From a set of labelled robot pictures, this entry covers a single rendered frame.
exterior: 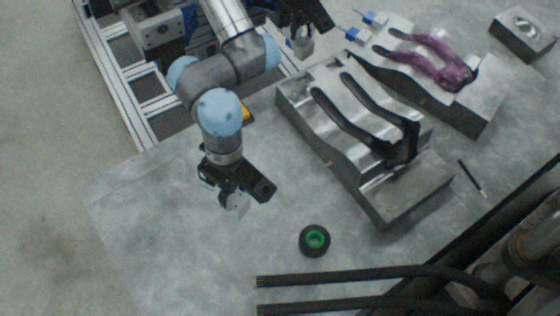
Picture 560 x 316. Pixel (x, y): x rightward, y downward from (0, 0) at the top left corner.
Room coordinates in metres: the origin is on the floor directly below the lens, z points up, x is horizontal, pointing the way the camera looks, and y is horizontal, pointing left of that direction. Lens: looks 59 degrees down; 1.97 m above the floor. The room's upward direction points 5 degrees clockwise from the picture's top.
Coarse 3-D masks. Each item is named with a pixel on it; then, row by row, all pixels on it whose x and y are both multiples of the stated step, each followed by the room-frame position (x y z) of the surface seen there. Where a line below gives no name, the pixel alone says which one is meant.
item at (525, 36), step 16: (496, 16) 1.33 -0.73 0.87; (512, 16) 1.35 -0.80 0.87; (528, 16) 1.36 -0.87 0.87; (496, 32) 1.30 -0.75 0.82; (512, 32) 1.26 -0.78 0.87; (528, 32) 1.30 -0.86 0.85; (544, 32) 1.28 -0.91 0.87; (512, 48) 1.24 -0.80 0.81; (528, 48) 1.20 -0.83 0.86; (544, 48) 1.21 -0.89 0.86; (528, 64) 1.17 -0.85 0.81
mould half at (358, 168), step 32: (320, 64) 0.99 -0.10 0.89; (352, 64) 1.00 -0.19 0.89; (288, 96) 0.86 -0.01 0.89; (352, 96) 0.88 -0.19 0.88; (384, 96) 0.89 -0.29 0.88; (320, 128) 0.76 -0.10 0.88; (384, 128) 0.75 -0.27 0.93; (352, 160) 0.64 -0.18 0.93; (384, 160) 0.65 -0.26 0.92; (416, 160) 0.70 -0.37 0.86; (352, 192) 0.61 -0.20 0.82; (384, 192) 0.59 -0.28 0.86; (416, 192) 0.60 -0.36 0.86; (384, 224) 0.51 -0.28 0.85
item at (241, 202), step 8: (200, 184) 0.54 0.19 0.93; (240, 192) 0.51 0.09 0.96; (232, 200) 0.49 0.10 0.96; (240, 200) 0.49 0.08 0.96; (248, 200) 0.50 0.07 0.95; (232, 208) 0.47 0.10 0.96; (240, 208) 0.47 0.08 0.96; (248, 208) 0.49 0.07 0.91; (232, 216) 0.47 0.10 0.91; (240, 216) 0.46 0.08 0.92
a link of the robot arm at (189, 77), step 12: (180, 60) 0.61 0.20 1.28; (192, 60) 0.61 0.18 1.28; (204, 60) 0.62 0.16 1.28; (216, 60) 0.62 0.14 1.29; (168, 72) 0.60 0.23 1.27; (180, 72) 0.58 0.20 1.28; (192, 72) 0.58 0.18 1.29; (204, 72) 0.59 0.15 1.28; (216, 72) 0.59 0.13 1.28; (228, 72) 0.60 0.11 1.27; (180, 84) 0.56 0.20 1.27; (192, 84) 0.56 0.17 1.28; (204, 84) 0.56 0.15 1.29; (216, 84) 0.57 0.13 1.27; (228, 84) 0.58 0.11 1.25; (180, 96) 0.55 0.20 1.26; (192, 96) 0.53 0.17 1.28
